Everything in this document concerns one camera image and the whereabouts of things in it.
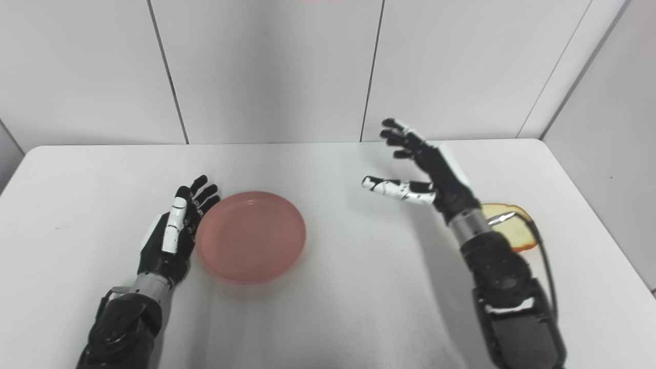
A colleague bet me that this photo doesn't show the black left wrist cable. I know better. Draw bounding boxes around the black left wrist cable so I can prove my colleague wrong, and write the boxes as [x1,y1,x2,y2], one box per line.
[97,286,135,318]

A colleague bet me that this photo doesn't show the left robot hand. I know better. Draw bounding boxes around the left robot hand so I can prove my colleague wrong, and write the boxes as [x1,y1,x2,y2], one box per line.
[137,175,221,285]

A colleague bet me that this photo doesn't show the slice of bread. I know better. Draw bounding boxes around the slice of bread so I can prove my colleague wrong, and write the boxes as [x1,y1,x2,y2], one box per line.
[480,203,540,253]

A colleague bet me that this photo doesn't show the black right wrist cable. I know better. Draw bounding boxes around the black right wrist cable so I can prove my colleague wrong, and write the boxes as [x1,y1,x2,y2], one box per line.
[487,211,559,321]

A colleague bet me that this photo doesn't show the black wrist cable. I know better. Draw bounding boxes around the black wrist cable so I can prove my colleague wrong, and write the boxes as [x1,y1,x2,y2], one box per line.
[97,286,135,318]
[487,211,559,321]

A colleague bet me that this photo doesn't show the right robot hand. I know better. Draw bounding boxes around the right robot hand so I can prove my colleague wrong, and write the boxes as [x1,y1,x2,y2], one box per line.
[361,118,482,225]

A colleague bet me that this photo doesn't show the pink plate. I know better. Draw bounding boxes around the pink plate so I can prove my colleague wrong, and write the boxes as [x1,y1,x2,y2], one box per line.
[196,191,308,284]

